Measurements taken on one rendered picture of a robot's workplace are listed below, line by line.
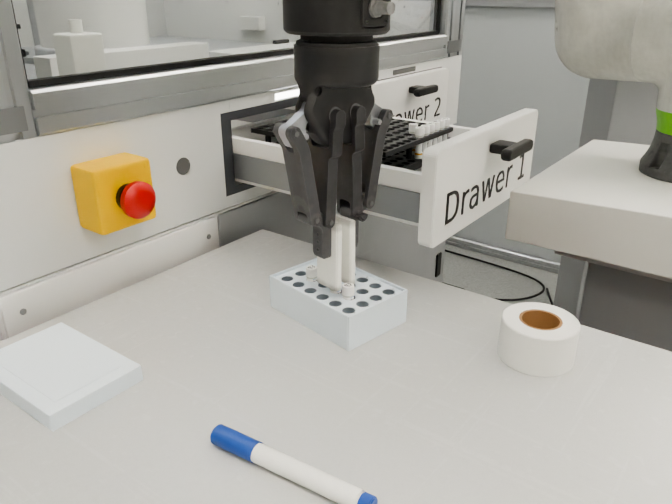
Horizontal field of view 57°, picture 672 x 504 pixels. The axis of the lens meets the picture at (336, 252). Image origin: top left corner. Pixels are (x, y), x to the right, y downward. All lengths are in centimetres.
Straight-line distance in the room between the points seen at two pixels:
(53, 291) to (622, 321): 77
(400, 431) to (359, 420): 3
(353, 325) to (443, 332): 10
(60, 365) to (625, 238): 65
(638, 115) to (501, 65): 93
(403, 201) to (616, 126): 108
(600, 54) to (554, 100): 153
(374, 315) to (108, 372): 25
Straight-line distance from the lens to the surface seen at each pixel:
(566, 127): 251
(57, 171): 71
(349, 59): 53
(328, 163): 56
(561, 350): 59
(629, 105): 173
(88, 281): 76
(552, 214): 85
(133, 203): 67
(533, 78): 253
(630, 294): 99
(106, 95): 72
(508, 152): 73
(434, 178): 65
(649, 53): 96
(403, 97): 116
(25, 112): 68
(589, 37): 99
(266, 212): 93
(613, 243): 84
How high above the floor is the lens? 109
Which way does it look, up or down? 24 degrees down
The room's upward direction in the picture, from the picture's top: straight up
